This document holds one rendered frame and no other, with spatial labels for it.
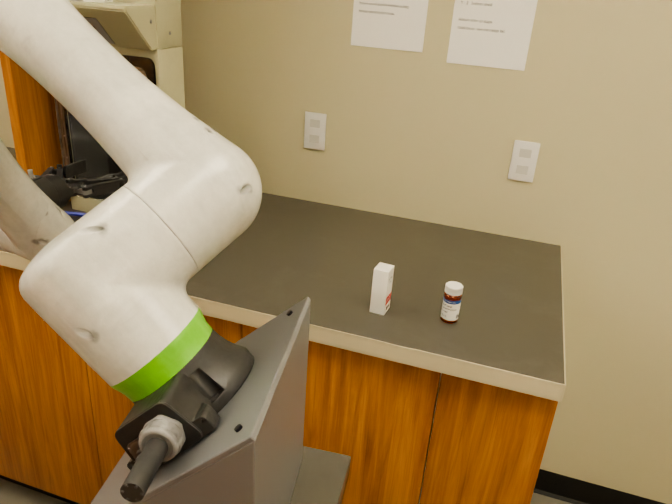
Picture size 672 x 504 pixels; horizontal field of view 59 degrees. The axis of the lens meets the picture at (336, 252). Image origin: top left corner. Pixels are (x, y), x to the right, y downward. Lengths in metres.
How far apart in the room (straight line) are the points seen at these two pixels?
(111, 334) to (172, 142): 0.22
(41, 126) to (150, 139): 1.14
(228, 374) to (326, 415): 0.74
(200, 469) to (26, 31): 0.55
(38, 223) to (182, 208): 0.50
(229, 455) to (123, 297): 0.20
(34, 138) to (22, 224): 0.72
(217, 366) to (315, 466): 0.31
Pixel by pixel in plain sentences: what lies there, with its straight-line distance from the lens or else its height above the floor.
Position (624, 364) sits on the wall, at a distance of 2.05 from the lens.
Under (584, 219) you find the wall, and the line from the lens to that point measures 1.84.
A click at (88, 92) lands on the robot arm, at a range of 0.78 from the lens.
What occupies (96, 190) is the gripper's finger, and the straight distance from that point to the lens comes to 1.41.
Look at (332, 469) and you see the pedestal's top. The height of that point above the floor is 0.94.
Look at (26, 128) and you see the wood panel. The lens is 1.80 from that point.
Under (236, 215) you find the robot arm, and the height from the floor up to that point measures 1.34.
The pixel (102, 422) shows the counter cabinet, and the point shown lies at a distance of 1.80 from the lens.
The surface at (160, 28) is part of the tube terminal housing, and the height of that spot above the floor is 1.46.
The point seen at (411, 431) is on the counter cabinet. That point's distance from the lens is 1.36.
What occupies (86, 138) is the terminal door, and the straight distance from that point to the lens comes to 1.75.
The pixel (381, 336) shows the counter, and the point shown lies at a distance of 1.23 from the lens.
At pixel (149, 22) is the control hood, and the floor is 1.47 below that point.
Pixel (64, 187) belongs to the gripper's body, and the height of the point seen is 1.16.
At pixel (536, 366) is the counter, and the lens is 1.24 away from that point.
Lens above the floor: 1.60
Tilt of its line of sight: 25 degrees down
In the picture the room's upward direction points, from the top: 4 degrees clockwise
